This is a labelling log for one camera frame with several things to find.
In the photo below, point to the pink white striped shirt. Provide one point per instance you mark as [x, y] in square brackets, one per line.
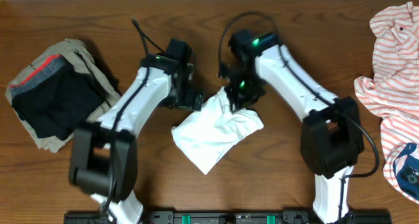
[392, 92]

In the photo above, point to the white t-shirt green logo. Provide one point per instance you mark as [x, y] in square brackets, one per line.
[205, 136]

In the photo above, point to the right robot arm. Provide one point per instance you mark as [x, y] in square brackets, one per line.
[330, 141]

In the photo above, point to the folded black garment red waistband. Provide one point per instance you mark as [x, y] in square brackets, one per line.
[55, 99]

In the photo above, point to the dark blue garment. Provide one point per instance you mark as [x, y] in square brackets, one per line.
[405, 168]

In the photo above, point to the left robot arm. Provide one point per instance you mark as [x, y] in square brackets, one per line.
[104, 156]

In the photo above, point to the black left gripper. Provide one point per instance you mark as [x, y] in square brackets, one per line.
[188, 102]

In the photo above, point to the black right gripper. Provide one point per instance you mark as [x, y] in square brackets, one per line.
[238, 101]

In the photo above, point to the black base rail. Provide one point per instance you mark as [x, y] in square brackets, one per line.
[282, 217]

